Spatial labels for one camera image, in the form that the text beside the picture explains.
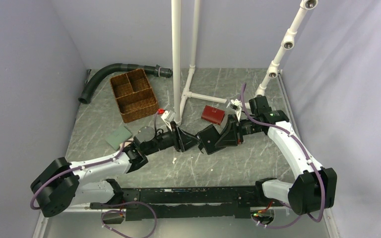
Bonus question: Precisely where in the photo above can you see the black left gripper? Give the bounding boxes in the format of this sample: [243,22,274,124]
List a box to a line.
[144,121,201,156]

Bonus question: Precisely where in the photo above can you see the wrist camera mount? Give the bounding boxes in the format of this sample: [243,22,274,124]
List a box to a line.
[157,109,176,130]
[227,99,245,122]

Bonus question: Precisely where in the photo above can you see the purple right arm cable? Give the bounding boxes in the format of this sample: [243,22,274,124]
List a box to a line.
[239,82,326,230]

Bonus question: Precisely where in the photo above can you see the aluminium table edge rail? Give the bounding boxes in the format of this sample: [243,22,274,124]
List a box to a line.
[277,72,299,135]

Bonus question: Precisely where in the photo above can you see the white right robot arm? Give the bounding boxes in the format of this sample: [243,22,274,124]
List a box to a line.
[215,96,337,221]

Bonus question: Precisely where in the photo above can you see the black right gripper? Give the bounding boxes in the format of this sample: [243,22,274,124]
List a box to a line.
[214,114,262,147]

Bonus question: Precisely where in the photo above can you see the white PVC pipe frame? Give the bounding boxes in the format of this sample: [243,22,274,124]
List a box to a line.
[171,0,319,124]

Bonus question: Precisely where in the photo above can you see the black leather card holder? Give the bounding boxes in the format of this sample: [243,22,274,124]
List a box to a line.
[196,125,226,155]

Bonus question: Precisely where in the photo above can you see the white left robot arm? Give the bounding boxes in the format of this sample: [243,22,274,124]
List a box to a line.
[30,122,200,217]

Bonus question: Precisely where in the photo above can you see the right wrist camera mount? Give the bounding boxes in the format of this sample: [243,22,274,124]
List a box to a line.
[227,99,245,122]

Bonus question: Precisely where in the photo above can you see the red leather card holder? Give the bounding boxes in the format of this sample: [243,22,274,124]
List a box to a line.
[201,105,225,125]

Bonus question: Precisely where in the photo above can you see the beige snap card holder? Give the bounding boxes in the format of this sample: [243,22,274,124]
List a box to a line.
[119,140,133,151]

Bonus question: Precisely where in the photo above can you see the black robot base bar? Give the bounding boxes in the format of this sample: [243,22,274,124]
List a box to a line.
[90,185,282,221]

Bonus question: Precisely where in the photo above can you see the black corrugated hose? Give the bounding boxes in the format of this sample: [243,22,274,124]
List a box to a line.
[78,63,174,105]

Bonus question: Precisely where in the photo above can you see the brown wicker basket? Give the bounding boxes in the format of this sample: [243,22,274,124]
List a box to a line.
[110,69,159,123]

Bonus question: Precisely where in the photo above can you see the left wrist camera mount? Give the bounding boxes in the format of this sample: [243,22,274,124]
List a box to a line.
[157,109,176,130]

